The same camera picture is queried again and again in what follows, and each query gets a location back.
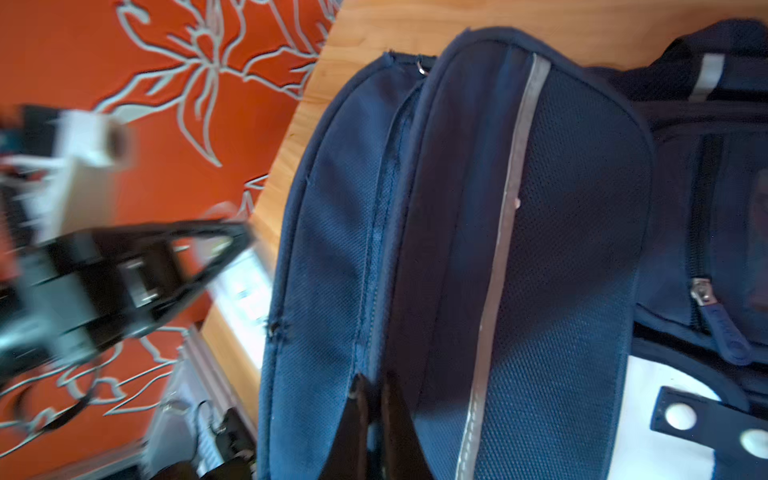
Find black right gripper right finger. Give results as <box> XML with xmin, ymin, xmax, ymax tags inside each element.
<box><xmin>380</xmin><ymin>372</ymin><xmax>434</xmax><ymax>480</ymax></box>

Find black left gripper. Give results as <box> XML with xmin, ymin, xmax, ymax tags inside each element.
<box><xmin>1</xmin><ymin>220</ymin><xmax>254</xmax><ymax>384</ymax></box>

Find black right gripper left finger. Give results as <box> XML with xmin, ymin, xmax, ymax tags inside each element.
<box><xmin>318</xmin><ymin>374</ymin><xmax>370</xmax><ymax>480</ymax></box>

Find clear pencil case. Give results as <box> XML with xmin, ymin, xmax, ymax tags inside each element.
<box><xmin>204</xmin><ymin>239</ymin><xmax>274</xmax><ymax>371</ymax></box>

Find navy blue student backpack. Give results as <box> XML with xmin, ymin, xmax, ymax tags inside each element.
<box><xmin>257</xmin><ymin>19</ymin><xmax>767</xmax><ymax>479</ymax></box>

